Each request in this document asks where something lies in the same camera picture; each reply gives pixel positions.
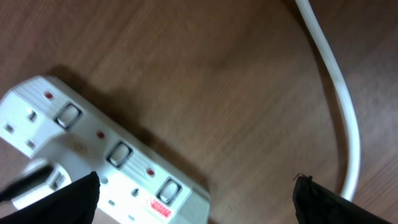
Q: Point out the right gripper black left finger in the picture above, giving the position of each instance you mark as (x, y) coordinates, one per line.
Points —
(75, 203)

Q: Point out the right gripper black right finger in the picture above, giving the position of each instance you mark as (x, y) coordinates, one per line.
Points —
(315, 204)

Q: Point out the white USB charger plug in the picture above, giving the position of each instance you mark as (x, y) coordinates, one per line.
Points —
(37, 183)

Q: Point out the white power strip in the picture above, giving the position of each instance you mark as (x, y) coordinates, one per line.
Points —
(53, 125)

